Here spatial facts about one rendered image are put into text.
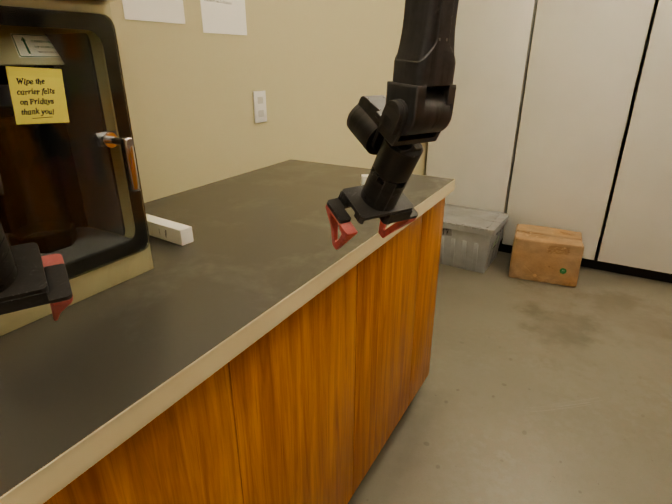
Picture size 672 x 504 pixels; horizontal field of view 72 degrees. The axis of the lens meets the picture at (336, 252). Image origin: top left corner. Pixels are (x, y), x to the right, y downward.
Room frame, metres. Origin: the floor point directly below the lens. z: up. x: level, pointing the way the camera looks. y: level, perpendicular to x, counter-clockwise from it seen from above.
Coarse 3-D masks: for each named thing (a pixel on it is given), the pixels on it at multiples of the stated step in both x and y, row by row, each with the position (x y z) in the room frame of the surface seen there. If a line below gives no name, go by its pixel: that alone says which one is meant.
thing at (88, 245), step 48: (0, 48) 0.67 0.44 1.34; (48, 48) 0.72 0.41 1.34; (96, 48) 0.79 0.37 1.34; (0, 96) 0.66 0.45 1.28; (96, 96) 0.78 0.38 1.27; (0, 144) 0.64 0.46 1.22; (48, 144) 0.70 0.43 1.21; (96, 144) 0.76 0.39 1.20; (48, 192) 0.68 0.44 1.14; (96, 192) 0.75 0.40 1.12; (48, 240) 0.67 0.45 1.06; (96, 240) 0.73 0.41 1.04; (144, 240) 0.81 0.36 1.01
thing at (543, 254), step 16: (528, 240) 2.71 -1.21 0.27; (544, 240) 2.70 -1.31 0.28; (560, 240) 2.70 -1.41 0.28; (576, 240) 2.71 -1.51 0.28; (512, 256) 2.75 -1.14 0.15; (528, 256) 2.70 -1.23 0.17; (544, 256) 2.66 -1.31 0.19; (560, 256) 2.63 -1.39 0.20; (576, 256) 2.60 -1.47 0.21; (512, 272) 2.74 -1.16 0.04; (528, 272) 2.70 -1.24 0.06; (544, 272) 2.66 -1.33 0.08; (560, 272) 2.62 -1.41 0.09; (576, 272) 2.59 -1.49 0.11
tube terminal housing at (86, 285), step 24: (0, 0) 0.69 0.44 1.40; (24, 0) 0.72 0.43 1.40; (48, 0) 0.75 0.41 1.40; (72, 0) 0.78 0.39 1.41; (96, 0) 0.82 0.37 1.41; (120, 264) 0.78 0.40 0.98; (144, 264) 0.82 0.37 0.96; (72, 288) 0.69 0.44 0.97; (96, 288) 0.73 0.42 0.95; (24, 312) 0.63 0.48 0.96; (48, 312) 0.65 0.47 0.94
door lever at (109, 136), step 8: (104, 136) 0.77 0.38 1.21; (112, 136) 0.79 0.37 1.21; (112, 144) 0.78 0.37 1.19; (120, 144) 0.76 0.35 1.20; (128, 144) 0.75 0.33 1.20; (128, 152) 0.75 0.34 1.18; (128, 160) 0.75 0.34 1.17; (128, 168) 0.75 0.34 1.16; (136, 168) 0.76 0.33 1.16; (128, 176) 0.76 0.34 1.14; (136, 176) 0.76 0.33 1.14; (128, 184) 0.76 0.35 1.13; (136, 184) 0.76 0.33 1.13
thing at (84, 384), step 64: (192, 192) 1.41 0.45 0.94; (256, 192) 1.41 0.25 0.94; (320, 192) 1.41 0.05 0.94; (448, 192) 1.52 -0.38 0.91; (192, 256) 0.90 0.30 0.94; (256, 256) 0.90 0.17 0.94; (320, 256) 0.90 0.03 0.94; (64, 320) 0.64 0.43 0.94; (128, 320) 0.64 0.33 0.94; (192, 320) 0.64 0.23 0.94; (256, 320) 0.64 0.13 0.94; (0, 384) 0.48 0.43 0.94; (64, 384) 0.48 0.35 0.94; (128, 384) 0.48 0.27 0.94; (192, 384) 0.52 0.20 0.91; (0, 448) 0.38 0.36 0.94; (64, 448) 0.38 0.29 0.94
